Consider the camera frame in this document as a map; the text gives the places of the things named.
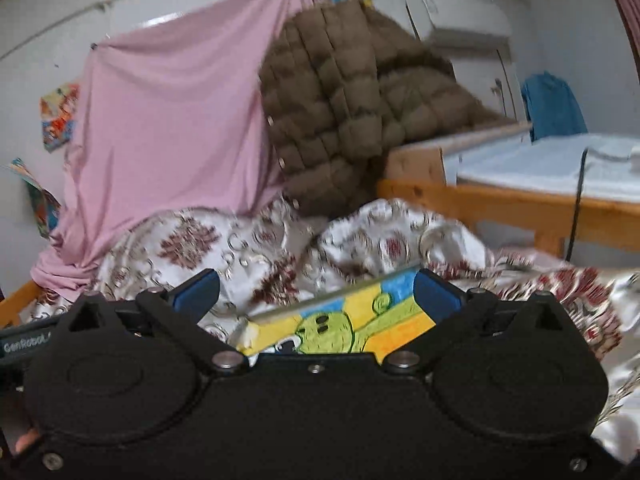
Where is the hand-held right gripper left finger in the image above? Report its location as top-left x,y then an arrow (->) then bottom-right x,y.
48,267 -> 249,375

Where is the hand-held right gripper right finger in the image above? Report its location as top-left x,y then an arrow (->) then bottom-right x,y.
380,267 -> 586,375

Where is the cartoon painted box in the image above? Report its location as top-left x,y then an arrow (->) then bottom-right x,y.
235,260 -> 436,356

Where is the floral satin blanket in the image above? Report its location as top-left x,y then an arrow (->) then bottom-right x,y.
30,197 -> 640,461

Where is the wooden white panel board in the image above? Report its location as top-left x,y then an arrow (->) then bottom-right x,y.
387,122 -> 533,183

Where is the colourful paper poster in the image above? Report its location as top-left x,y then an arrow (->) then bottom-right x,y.
10,157 -> 62,238

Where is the white mattress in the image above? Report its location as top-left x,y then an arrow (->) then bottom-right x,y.
445,132 -> 640,203

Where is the pink hanging sheet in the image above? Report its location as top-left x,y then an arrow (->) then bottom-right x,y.
30,0 -> 313,301

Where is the brown puffer jacket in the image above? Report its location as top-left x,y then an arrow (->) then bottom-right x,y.
257,0 -> 516,216

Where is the teal garment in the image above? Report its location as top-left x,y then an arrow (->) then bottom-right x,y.
521,72 -> 588,142

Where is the white door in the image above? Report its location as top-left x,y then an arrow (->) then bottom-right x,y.
492,45 -> 531,126

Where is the white air conditioner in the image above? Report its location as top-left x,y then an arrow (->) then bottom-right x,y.
400,0 -> 513,48

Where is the dark red curtain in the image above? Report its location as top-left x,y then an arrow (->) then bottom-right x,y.
597,0 -> 640,81

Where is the wooden bed rail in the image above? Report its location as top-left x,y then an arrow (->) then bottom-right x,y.
0,280 -> 43,328

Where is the wooden bed frame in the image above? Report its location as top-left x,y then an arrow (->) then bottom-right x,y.
377,177 -> 640,261

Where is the black cable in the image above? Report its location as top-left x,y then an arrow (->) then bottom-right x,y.
565,147 -> 591,261

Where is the cartoon wall poster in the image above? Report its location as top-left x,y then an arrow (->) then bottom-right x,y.
40,82 -> 81,153

